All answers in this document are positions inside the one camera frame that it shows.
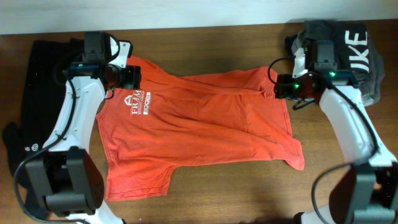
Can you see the grey folded garment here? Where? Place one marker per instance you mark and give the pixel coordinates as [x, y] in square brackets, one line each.
[370, 83]

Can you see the black folded shirt white letters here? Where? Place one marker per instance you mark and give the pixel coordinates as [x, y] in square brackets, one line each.
[350, 42]

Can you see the black garment on left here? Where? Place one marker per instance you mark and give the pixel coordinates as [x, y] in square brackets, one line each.
[44, 94]

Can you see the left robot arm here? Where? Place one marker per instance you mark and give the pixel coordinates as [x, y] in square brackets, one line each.
[84, 92]

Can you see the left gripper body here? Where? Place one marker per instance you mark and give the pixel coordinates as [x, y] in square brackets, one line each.
[128, 77]

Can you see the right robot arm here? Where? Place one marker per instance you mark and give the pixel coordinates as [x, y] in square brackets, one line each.
[367, 193]

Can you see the red t-shirt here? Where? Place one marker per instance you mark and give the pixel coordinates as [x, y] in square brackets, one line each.
[198, 120]

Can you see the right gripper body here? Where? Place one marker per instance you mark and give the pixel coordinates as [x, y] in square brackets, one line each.
[291, 88]

